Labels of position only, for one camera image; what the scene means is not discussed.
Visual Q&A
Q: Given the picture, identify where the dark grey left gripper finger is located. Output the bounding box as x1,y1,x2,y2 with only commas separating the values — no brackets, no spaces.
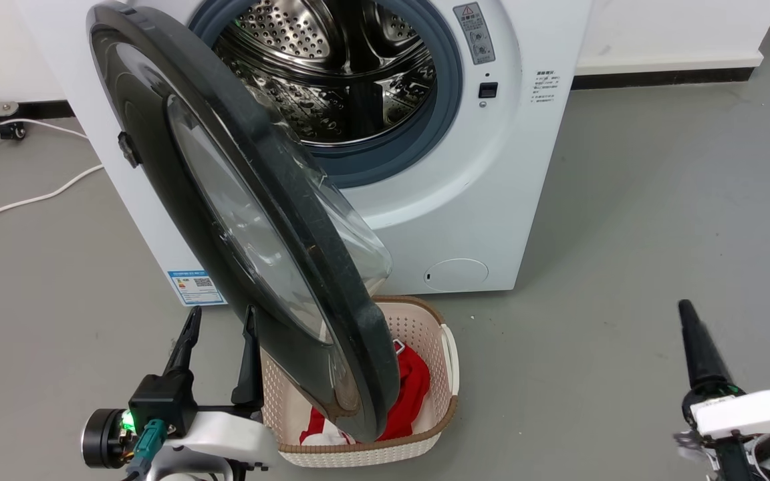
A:
231,305,265,406
162,306,203,378

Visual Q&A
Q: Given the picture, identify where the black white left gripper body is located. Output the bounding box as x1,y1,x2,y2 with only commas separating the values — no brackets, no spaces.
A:
81,373,280,472

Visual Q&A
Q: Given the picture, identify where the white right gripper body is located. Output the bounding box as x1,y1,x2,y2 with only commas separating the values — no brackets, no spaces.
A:
682,382,770,443

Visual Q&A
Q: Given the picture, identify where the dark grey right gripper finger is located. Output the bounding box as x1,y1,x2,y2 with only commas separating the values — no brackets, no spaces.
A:
678,299,737,396

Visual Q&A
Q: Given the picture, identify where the dark grey round washer door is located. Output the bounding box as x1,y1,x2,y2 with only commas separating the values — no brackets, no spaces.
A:
86,2,400,444

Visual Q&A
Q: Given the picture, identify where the white front-load washing machine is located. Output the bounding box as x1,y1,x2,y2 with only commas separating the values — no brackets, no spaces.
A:
14,0,593,308

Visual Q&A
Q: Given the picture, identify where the grey-blue rubber door gasket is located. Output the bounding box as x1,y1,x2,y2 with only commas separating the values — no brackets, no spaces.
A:
188,0,463,188

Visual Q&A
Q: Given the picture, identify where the blue energy label sticker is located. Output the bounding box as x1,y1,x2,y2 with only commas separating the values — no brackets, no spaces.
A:
167,269,227,307

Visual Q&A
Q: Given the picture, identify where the white garment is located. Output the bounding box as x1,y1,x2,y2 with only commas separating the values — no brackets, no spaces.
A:
301,426,359,447

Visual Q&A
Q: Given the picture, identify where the red garment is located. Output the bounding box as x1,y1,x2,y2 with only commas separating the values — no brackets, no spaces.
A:
300,342,431,446

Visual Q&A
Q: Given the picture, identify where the beige woven plastic laundry basket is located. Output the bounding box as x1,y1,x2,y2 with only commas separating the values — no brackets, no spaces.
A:
261,295,460,468

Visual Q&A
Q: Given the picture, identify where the round white filter cover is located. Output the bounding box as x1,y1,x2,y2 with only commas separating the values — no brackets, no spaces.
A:
423,258,490,293

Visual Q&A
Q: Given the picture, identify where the stainless steel washer drum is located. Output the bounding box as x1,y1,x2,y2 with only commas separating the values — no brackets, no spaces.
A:
213,0,438,145

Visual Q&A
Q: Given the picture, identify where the grey warning sticker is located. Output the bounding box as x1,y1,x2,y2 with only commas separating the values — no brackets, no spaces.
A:
453,2,497,66

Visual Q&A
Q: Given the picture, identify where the teal left arm cable connector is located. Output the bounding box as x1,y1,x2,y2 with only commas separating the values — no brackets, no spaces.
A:
124,419,166,481

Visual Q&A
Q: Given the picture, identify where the white power cable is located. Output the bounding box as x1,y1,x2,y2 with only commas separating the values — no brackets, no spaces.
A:
0,164,104,232
0,118,89,168

